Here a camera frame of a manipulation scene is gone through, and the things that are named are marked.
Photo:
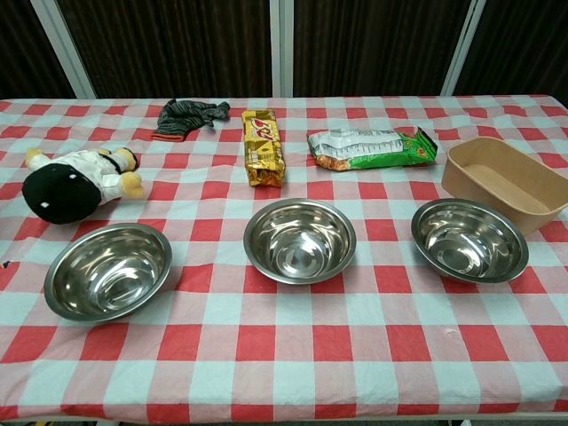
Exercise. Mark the stainless steel bowl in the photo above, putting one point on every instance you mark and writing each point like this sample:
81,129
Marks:
470,239
108,270
299,239

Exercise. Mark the yellow biscuit packet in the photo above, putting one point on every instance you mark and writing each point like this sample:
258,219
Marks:
264,151

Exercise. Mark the green silver snack bag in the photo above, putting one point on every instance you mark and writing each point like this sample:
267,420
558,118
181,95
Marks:
355,151

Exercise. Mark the red white checkered tablecloth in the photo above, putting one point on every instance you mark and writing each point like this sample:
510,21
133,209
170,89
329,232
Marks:
284,346

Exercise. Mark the grey striped sock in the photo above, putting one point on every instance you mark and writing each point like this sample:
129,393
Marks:
177,120

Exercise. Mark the brown paper food container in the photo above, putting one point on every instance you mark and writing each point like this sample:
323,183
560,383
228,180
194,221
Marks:
470,177

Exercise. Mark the dark brown curtain panel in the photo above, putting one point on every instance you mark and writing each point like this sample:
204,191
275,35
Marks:
523,44
18,44
377,44
168,44

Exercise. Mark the plush doll with black hair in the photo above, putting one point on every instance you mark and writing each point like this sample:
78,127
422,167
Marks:
62,191

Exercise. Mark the white frame post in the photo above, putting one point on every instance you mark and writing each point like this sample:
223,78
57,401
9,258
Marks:
66,53
465,44
282,44

